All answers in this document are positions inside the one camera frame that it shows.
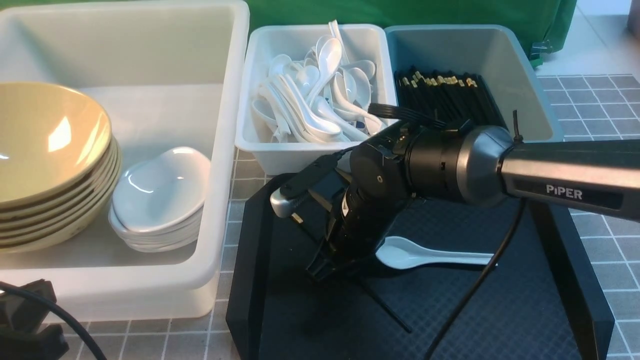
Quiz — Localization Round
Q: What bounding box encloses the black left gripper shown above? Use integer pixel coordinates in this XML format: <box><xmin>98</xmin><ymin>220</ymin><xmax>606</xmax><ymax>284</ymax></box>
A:
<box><xmin>0</xmin><ymin>291</ymin><xmax>70</xmax><ymax>360</ymax></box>

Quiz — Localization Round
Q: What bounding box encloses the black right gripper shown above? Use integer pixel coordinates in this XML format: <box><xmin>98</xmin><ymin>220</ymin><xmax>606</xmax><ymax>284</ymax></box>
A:
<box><xmin>306</xmin><ymin>182</ymin><xmax>401</xmax><ymax>281</ymax></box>

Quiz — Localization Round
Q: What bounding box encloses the white soup spoon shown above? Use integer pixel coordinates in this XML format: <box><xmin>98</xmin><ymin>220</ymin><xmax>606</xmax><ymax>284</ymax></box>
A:
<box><xmin>375</xmin><ymin>235</ymin><xmax>494</xmax><ymax>271</ymax></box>

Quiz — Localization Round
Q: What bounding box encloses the beige noodle bowl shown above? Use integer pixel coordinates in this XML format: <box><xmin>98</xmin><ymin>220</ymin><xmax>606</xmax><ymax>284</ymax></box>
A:
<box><xmin>0</xmin><ymin>82</ymin><xmax>112</xmax><ymax>208</ymax></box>

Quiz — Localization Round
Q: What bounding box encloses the bottom beige stacked bowl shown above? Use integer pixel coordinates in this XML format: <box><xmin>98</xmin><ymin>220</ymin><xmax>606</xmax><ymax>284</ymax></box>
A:
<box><xmin>0</xmin><ymin>172</ymin><xmax>122</xmax><ymax>254</ymax></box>

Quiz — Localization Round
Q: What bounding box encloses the beige stacked bowl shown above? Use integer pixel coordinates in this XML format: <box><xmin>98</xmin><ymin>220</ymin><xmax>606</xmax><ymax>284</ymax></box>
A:
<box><xmin>0</xmin><ymin>162</ymin><xmax>122</xmax><ymax>247</ymax></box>
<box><xmin>0</xmin><ymin>139</ymin><xmax>122</xmax><ymax>233</ymax></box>
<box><xmin>0</xmin><ymin>172</ymin><xmax>122</xmax><ymax>254</ymax></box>
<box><xmin>1</xmin><ymin>148</ymin><xmax>122</xmax><ymax>246</ymax></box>

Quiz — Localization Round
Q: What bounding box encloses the beige bowl stack top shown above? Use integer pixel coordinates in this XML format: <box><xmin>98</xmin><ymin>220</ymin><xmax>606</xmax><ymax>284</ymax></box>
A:
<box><xmin>0</xmin><ymin>136</ymin><xmax>118</xmax><ymax>221</ymax></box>

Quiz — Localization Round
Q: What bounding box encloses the pile of white spoons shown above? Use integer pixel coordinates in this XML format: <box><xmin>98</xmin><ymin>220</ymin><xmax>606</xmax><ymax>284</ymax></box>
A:
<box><xmin>244</xmin><ymin>20</ymin><xmax>395</xmax><ymax>147</ymax></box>

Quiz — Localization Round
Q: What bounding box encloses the bundle of black chopsticks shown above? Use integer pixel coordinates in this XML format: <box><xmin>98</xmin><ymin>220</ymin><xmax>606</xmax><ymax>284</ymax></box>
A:
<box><xmin>394</xmin><ymin>66</ymin><xmax>506</xmax><ymax>128</ymax></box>

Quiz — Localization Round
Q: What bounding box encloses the white dish stack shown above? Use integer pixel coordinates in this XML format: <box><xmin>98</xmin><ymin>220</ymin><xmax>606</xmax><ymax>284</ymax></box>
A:
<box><xmin>108</xmin><ymin>205</ymin><xmax>203</xmax><ymax>253</ymax></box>

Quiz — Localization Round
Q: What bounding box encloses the white spoon bin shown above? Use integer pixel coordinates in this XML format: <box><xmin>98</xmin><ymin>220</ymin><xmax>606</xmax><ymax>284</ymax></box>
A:
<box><xmin>235</xmin><ymin>23</ymin><xmax>398</xmax><ymax>176</ymax></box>

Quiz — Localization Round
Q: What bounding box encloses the white square dish in bin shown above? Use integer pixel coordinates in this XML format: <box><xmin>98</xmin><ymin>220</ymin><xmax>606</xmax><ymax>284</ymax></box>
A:
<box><xmin>111</xmin><ymin>146</ymin><xmax>211</xmax><ymax>234</ymax></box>

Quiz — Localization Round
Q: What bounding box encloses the black serving tray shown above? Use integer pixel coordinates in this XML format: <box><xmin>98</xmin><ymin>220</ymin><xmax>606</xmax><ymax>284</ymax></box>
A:
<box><xmin>226</xmin><ymin>174</ymin><xmax>615</xmax><ymax>360</ymax></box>

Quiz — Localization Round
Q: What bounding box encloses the grey-blue chopstick bin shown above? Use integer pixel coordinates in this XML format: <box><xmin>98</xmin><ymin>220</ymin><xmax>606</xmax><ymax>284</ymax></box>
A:
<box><xmin>385</xmin><ymin>24</ymin><xmax>563</xmax><ymax>142</ymax></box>

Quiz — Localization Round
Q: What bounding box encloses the large white plastic bin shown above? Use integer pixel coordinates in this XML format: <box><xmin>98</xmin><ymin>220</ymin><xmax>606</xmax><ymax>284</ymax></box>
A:
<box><xmin>1</xmin><ymin>0</ymin><xmax>250</xmax><ymax>322</ymax></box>

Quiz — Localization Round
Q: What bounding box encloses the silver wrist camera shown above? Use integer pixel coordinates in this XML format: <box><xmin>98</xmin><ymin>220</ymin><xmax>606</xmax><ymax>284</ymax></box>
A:
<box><xmin>270</xmin><ymin>154</ymin><xmax>351</xmax><ymax>219</ymax></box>

